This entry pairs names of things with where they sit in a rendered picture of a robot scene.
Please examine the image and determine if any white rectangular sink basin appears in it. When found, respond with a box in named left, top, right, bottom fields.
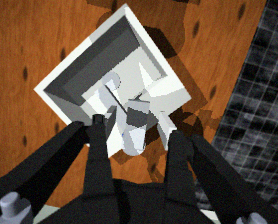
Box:
left=34, top=3, right=192, bottom=132

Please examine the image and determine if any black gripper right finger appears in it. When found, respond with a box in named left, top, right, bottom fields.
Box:
left=157, top=111, right=278, bottom=224

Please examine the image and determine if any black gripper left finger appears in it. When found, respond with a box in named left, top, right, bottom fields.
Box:
left=0, top=105, right=120, bottom=224

